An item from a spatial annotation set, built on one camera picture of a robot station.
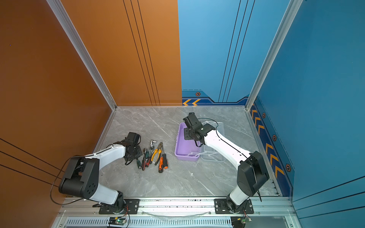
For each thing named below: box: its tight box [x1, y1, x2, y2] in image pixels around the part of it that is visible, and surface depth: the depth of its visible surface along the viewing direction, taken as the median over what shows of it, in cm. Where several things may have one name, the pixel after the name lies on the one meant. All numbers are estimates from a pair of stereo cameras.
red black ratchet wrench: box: [141, 148, 146, 171], surface depth 91 cm
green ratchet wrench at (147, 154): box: [145, 147, 151, 161], surface depth 93 cm
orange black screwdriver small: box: [162, 153, 169, 170], surface depth 88 cm
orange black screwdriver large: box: [158, 152, 164, 173], surface depth 88 cm
